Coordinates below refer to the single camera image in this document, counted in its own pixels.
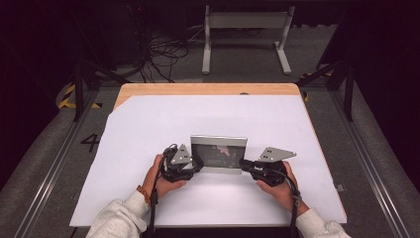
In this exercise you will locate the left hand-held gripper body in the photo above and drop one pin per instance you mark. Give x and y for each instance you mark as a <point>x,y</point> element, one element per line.
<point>181,157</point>

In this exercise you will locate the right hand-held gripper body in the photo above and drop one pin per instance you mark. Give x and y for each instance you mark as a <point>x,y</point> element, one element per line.
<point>274,154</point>

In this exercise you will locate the person's left hand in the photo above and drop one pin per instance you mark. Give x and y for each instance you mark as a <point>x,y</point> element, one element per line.
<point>157,186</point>

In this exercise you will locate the person's right hand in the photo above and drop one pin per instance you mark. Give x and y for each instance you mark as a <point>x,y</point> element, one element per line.
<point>280,196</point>

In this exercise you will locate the white table cover sheet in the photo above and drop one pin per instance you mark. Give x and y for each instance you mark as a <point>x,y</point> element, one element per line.
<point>214,112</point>

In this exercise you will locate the black metal stand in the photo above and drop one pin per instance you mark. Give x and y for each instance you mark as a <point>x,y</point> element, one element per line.
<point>348,89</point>
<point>78,92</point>

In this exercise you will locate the yellow black hazard tape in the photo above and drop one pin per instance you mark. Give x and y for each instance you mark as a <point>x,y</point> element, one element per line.
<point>67,95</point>

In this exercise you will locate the small grey metal bracket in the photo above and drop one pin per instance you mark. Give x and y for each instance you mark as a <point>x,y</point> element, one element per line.
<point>340,188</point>

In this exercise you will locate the aluminium floor rail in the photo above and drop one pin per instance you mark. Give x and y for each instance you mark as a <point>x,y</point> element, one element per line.
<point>369,172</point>
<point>49,178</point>

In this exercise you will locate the white metal desk frame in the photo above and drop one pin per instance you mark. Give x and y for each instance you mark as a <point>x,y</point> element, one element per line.
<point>246,20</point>

